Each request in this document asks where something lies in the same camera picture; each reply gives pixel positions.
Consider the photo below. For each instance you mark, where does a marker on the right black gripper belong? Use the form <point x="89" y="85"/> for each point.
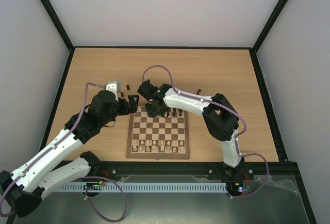
<point x="155" y="108"/>

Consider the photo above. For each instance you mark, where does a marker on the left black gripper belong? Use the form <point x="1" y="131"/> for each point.
<point x="126" y="110"/>

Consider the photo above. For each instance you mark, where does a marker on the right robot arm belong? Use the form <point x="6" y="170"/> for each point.
<point x="217" y="112"/>

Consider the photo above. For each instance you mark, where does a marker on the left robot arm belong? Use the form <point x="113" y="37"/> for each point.
<point x="25" y="187"/>

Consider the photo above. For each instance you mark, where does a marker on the wooden chess board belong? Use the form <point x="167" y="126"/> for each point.
<point x="143" y="127"/>

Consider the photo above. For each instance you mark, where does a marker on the light chess pieces row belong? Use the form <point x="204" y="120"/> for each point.
<point x="159" y="146"/>

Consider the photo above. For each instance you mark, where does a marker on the grey slotted cable duct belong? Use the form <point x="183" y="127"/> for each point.
<point x="80" y="187"/>

